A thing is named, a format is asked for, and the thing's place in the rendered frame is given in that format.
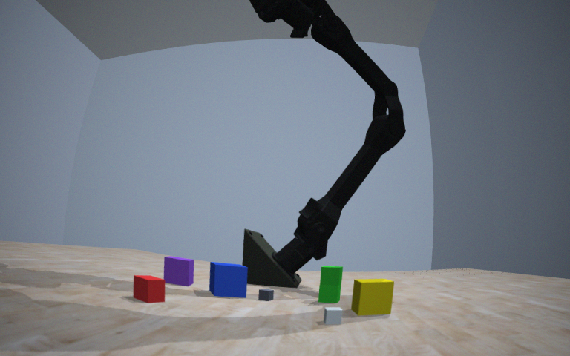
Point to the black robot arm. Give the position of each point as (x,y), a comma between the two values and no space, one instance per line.
(318,220)

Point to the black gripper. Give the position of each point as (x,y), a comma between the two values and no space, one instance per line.
(271,10)

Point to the purple block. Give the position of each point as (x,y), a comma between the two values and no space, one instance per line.
(178,270)

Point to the green block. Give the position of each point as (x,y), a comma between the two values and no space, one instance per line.
(329,294)
(331,275)

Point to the yellow block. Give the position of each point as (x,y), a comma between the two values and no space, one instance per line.
(372,296)

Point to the red block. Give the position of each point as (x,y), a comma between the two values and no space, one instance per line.
(149,289)

